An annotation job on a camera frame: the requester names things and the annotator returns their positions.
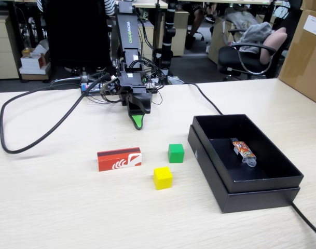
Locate pink cushion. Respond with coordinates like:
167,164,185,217
259,27,288,65

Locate yellow wooden cube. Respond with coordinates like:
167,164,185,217
153,166,173,191

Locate robot controller board plate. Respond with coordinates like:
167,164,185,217
80,79,158,97

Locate black cardboard box tray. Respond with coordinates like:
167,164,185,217
193,114,304,194

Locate seated person in black shorts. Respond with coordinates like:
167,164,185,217
185,0,218,50

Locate beige cabinet with lock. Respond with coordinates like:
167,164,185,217
137,23,155,70

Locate grey garment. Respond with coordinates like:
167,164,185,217
237,22,274,54

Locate white boxes stack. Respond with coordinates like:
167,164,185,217
19,38,52,76

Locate red and white carton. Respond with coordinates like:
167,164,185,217
97,147,143,172

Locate black power cable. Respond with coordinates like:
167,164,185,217
182,82,316,243

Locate black high-back office chair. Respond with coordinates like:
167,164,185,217
40,0,112,76

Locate thin black servo wires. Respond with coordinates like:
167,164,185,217
100,57,167,105

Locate beige desk pedestal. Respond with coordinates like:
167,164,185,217
154,10,190,57

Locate black jointed pole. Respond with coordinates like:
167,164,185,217
160,0,177,85

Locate beige drawer cabinet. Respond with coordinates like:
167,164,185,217
0,14,21,80

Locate person in striped shirt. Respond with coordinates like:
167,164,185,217
36,0,117,17

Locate bare wrist camera circuit board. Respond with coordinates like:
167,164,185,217
100,79,120,96

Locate large brown cardboard box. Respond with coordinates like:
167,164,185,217
278,9,316,107

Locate thick black sleeved cable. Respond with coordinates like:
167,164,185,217
0,73,111,154

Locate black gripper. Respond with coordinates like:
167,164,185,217
119,72,152,131

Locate green wooden cube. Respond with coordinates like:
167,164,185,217
167,143,185,163

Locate patterned USB stick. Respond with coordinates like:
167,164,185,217
230,138,257,168

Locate black office chair with armrests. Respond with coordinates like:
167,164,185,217
217,25,288,81

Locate black open cardboard box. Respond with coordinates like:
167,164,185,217
187,124,301,214

